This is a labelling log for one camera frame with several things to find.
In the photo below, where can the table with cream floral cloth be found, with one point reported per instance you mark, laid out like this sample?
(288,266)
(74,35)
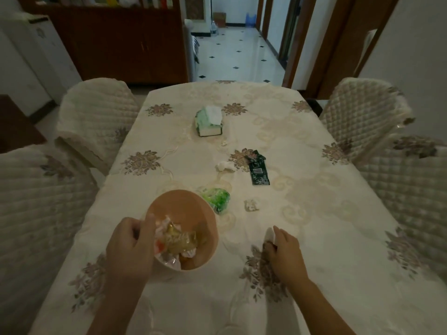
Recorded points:
(314,205)

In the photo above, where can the wooden partition cabinet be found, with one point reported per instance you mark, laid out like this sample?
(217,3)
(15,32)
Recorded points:
(122,48)

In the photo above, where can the blue plastic container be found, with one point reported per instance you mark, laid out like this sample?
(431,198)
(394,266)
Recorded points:
(250,20)

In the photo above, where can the brown wooden glass door frame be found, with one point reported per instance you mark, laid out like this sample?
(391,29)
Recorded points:
(344,48)

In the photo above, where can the green white tissue pack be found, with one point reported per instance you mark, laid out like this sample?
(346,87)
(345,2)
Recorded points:
(209,123)

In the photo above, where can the person's left forearm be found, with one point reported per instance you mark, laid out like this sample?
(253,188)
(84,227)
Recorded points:
(111,310)

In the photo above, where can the pink plastic bin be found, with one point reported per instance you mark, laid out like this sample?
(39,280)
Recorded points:
(181,205)

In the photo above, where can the person's right forearm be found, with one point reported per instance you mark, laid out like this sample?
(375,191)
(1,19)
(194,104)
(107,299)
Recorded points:
(321,310)

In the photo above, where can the gold candy wrapper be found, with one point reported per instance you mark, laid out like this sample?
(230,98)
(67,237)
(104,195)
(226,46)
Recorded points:
(174,237)

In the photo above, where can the white floor cabinet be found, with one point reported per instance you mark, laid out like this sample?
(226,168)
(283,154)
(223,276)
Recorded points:
(52,55)

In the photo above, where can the green wrapper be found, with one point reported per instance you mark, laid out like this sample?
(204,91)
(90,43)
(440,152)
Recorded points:
(216,200)

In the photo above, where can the person's left hand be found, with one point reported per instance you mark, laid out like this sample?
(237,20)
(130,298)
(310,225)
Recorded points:
(129,251)

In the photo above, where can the person's right hand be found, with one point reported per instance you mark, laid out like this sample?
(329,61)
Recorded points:
(288,261)

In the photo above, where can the clear water jug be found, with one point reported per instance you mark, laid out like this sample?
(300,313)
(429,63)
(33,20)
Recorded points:
(214,28)

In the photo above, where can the cardboard box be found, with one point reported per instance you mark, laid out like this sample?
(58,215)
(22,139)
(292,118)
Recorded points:
(220,19)

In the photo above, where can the brown doorway frame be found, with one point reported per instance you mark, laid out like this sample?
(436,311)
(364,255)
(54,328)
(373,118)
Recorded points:
(302,38)

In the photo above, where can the dark blue snack wrapper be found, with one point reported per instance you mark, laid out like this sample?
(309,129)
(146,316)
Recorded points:
(260,172)

